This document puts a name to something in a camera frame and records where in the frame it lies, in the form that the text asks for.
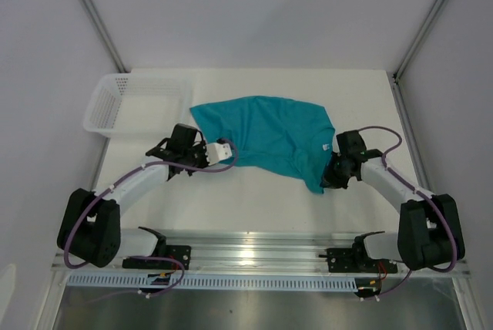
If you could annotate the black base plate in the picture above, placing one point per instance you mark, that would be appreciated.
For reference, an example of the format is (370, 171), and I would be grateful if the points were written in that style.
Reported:
(345, 260)
(172, 258)

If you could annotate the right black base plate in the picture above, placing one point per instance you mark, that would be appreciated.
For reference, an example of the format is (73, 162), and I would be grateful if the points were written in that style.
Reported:
(345, 260)

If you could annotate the teal t-shirt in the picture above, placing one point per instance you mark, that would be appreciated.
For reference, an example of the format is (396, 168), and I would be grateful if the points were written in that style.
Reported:
(285, 136)

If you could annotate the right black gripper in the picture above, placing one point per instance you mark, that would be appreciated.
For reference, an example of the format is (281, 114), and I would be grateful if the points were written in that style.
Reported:
(329, 180)

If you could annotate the aluminium frame post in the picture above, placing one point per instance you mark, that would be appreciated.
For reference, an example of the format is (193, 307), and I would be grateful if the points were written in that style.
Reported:
(105, 39)
(424, 29)

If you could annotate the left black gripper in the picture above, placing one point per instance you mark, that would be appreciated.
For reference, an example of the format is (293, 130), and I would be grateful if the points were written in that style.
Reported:
(201, 147)

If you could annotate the white plastic basket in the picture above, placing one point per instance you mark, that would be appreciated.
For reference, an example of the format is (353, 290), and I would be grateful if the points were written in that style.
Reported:
(141, 104)

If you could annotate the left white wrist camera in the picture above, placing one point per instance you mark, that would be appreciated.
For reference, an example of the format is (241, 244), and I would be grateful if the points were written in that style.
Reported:
(218, 152)

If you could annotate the left aluminium frame post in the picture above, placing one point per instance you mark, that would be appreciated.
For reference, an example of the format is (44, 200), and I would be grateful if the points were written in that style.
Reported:
(105, 39)

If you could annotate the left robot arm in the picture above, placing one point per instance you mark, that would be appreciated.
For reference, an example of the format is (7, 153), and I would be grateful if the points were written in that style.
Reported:
(90, 231)

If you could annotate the right aluminium frame post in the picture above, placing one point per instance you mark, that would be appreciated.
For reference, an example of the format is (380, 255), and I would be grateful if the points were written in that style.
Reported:
(424, 29)

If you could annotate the aluminium mounting rail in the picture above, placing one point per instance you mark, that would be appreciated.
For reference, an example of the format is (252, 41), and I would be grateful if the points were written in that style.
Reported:
(259, 253)

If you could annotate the right side aluminium rail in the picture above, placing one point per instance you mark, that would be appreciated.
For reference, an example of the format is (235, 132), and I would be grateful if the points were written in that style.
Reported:
(409, 135)

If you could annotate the white slotted cable duct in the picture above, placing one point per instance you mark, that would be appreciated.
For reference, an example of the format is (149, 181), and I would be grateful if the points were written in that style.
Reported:
(213, 281)

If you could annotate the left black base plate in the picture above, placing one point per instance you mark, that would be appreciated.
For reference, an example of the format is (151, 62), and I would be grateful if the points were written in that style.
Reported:
(172, 258)

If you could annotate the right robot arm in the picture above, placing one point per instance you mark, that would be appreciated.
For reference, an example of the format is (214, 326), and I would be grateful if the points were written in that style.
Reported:
(428, 235)

